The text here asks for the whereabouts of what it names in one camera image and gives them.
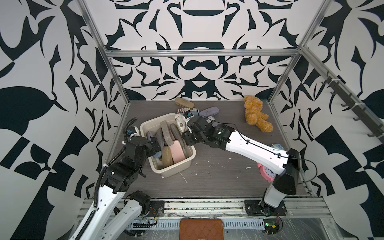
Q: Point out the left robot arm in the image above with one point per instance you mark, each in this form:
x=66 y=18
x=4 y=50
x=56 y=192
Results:
x=112 y=185

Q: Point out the grey fabric case horizontal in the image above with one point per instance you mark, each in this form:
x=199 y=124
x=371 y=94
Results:
x=166 y=133

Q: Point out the blue fabric case front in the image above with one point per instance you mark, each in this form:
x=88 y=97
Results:
x=158 y=155

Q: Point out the grey fabric case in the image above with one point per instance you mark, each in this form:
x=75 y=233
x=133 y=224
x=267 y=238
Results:
x=176 y=133

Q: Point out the pink hard case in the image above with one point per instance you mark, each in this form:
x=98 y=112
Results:
x=177 y=152

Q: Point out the newspaper print case at back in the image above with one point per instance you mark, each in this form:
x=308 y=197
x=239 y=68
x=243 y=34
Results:
x=183 y=110

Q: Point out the grey wall hook rail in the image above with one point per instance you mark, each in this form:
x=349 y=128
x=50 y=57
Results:
x=351 y=102

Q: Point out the pink alarm clock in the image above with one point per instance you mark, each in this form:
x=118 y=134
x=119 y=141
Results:
x=266 y=173

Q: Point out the tan fabric case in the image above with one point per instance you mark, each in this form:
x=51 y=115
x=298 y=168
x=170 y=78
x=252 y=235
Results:
x=184 y=103
x=167 y=158

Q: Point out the map print glasses case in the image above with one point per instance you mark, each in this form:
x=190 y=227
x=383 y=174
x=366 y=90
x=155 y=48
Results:
x=181 y=122

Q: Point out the flag newspaper case centre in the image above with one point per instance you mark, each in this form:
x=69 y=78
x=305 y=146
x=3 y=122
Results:
x=210 y=119

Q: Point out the tan teddy bear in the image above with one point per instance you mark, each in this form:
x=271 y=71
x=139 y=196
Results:
x=254 y=116

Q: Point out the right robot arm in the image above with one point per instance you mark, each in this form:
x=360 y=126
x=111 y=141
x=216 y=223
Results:
x=284 y=164

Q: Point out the cream plastic storage box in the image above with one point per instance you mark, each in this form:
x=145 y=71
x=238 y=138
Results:
x=157 y=164

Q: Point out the brown quilted wallet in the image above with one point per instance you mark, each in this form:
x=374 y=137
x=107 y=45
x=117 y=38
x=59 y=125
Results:
x=201 y=229

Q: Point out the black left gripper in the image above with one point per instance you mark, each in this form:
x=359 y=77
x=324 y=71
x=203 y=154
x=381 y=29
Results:
x=152 y=151

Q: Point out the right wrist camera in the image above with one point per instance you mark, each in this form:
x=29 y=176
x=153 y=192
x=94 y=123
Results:
x=189 y=114

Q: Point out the blue tissue pack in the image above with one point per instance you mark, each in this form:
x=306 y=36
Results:
x=277 y=146

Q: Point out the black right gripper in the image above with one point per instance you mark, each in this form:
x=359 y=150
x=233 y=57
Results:
x=186 y=136

